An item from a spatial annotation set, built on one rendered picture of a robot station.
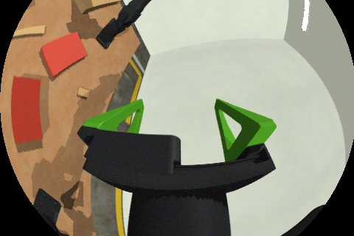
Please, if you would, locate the red rectangular block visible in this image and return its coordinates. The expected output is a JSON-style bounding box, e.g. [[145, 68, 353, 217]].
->
[[11, 76, 43, 143], [41, 32, 87, 78]]

